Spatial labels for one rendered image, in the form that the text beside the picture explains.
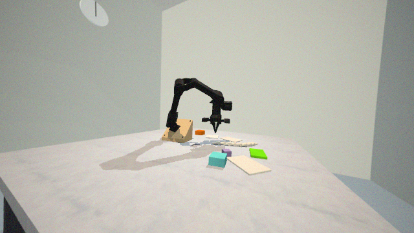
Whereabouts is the green flat bar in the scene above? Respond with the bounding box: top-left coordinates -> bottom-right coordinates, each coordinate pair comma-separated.
249,148 -> 267,159

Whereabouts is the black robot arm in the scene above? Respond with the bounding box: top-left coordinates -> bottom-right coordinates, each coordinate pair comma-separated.
166,78 -> 232,132

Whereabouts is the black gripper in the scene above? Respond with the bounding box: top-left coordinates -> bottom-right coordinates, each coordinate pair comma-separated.
202,110 -> 230,133

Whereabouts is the purple block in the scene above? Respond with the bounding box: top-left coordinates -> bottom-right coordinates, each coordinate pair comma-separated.
222,149 -> 232,157

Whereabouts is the teal rectangular block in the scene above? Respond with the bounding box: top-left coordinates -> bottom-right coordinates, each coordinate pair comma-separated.
208,151 -> 227,168

